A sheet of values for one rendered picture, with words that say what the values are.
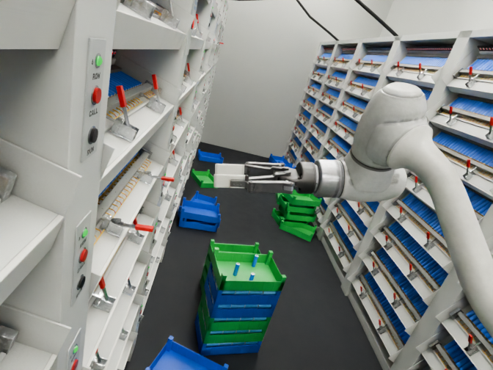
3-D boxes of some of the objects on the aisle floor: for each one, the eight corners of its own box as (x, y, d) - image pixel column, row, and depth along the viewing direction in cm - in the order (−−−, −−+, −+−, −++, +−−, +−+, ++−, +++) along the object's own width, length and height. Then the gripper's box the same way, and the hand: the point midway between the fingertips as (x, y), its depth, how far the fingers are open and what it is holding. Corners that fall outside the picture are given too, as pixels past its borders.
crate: (247, 320, 177) (251, 310, 174) (257, 352, 160) (262, 341, 157) (194, 321, 167) (197, 310, 164) (199, 356, 150) (202, 343, 147)
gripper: (322, 211, 68) (212, 208, 66) (303, 177, 85) (216, 175, 84) (327, 178, 65) (213, 175, 63) (307, 150, 82) (216, 147, 81)
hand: (227, 175), depth 74 cm, fingers open, 6 cm apart
